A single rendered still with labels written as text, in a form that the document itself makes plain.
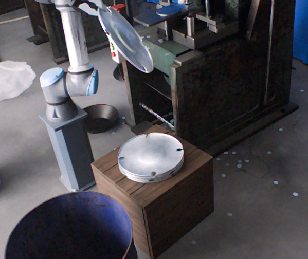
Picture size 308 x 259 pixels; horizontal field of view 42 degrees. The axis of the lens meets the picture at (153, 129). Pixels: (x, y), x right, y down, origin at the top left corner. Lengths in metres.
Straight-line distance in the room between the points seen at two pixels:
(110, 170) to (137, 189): 0.18
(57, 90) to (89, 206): 0.60
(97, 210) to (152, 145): 0.42
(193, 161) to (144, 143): 0.24
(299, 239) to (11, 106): 2.18
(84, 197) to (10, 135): 1.37
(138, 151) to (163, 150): 0.11
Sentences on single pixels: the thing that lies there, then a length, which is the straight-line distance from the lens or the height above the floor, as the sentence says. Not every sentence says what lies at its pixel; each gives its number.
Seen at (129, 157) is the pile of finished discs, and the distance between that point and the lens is 1.76.
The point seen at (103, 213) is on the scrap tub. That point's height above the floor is 0.38.
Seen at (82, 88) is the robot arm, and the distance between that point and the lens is 1.86.
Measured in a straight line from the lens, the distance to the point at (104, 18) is 1.42.
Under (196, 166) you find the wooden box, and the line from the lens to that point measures 1.73.
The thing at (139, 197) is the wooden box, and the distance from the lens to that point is 1.63.
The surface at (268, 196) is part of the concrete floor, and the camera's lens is 2.11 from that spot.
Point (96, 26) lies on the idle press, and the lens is 3.71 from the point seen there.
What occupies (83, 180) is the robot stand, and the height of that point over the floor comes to 0.07.
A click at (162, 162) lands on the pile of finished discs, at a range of 1.71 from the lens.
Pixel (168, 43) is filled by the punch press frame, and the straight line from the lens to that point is 2.09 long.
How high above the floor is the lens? 1.51
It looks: 36 degrees down
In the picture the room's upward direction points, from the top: 7 degrees counter-clockwise
